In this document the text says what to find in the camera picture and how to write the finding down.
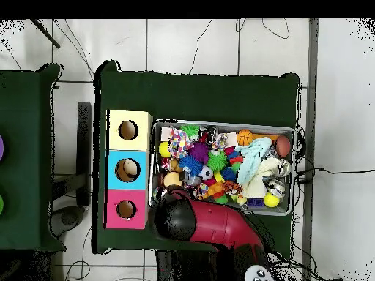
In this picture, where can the polka dot cloth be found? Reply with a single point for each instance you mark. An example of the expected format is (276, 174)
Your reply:
(177, 143)

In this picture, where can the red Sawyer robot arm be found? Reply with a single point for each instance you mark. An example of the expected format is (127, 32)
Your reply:
(222, 225)

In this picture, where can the wooden box with three holes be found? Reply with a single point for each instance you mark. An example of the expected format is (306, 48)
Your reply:
(129, 146)

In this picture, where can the shallow mesh toy bin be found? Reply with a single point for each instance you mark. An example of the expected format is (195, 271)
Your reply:
(222, 209)

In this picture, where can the purple spiky ball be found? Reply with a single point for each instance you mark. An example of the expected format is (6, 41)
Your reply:
(199, 152)

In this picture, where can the smooth yellow ball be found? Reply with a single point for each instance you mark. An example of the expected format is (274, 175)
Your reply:
(164, 149)

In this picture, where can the orange toy basketball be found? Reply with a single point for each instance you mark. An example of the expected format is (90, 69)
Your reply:
(245, 137)

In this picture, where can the light blue cloth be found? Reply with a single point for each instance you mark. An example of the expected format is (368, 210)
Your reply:
(252, 159)

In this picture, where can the dark green tablecloth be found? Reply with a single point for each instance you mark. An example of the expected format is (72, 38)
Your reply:
(190, 87)

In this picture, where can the cream knitted cloth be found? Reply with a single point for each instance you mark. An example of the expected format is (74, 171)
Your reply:
(260, 178)

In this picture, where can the yellow tennis ball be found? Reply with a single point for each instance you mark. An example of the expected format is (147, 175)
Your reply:
(271, 200)

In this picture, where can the brown toy football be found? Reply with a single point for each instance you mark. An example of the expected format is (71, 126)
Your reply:
(283, 146)

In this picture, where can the black upright bar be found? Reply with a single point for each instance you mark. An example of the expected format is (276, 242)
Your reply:
(84, 131)

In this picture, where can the grey floor base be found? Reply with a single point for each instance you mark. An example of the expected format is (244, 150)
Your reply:
(68, 219)

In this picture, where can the green cloth side table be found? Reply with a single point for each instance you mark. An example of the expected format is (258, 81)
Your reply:
(23, 131)

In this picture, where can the purple disc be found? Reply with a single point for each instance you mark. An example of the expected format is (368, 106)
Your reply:
(1, 147)

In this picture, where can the black rod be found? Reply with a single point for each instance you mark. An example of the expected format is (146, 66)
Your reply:
(45, 33)

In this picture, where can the green disc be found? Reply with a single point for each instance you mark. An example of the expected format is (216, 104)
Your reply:
(1, 205)

